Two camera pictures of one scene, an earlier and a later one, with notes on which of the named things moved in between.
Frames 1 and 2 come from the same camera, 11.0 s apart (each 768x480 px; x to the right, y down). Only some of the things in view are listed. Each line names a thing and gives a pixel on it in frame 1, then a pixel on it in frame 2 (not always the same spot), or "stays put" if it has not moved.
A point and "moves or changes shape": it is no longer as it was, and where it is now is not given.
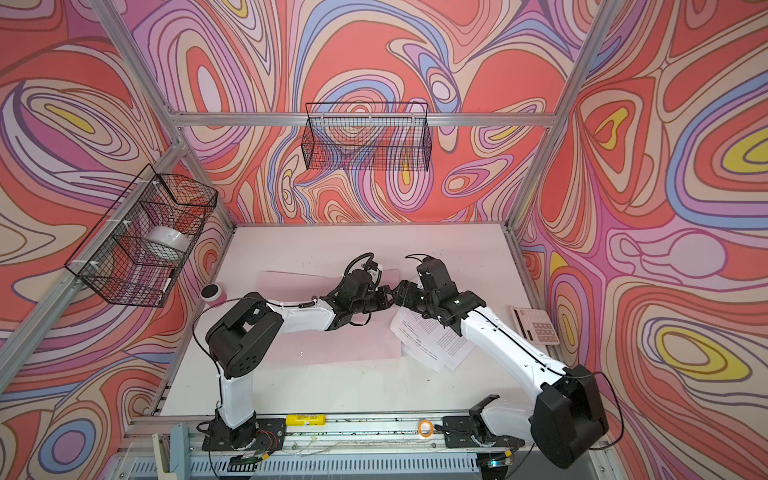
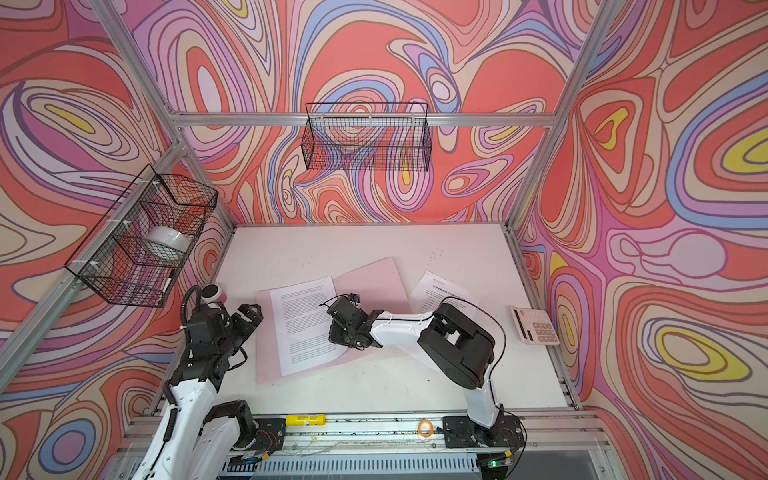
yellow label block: (296, 420) stays put
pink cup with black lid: (213, 294) stays put
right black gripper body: (417, 298) → (343, 336)
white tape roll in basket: (166, 243) stays put
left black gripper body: (371, 303) → (234, 332)
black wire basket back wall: (369, 136) stays put
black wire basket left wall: (138, 246) stays put
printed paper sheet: (429, 338) moves or changes shape
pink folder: (366, 343) moves or changes shape
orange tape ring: (422, 434) stays put
